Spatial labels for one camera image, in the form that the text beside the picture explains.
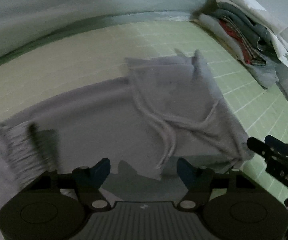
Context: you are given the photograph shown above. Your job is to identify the white folded garment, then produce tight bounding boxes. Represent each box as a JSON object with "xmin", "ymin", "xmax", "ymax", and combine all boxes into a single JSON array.
[{"xmin": 197, "ymin": 14, "xmax": 244, "ymax": 63}]

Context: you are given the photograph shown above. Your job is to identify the white printed folded cloth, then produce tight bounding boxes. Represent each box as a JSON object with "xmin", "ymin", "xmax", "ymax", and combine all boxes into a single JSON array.
[{"xmin": 216, "ymin": 0, "xmax": 288, "ymax": 67}]

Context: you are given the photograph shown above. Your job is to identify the grey sweatpants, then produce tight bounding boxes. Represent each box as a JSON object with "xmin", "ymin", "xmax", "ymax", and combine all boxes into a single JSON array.
[{"xmin": 0, "ymin": 49, "xmax": 255, "ymax": 240}]

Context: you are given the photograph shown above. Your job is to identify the light grey crumpled garment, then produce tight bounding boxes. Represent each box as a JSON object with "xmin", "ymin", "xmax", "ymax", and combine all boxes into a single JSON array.
[{"xmin": 245, "ymin": 61, "xmax": 279, "ymax": 89}]

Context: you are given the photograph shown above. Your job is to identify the dark grey folded garment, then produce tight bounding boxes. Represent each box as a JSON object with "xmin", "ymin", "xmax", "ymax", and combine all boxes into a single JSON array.
[{"xmin": 211, "ymin": 2, "xmax": 275, "ymax": 54}]

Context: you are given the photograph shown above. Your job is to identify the plaid folded shirt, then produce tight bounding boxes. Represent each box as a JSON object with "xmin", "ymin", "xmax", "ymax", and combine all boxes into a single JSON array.
[{"xmin": 220, "ymin": 17, "xmax": 267, "ymax": 65}]

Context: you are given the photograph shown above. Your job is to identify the red folded garment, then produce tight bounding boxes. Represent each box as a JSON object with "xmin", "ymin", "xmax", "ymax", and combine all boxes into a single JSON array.
[{"xmin": 219, "ymin": 20, "xmax": 252, "ymax": 64}]

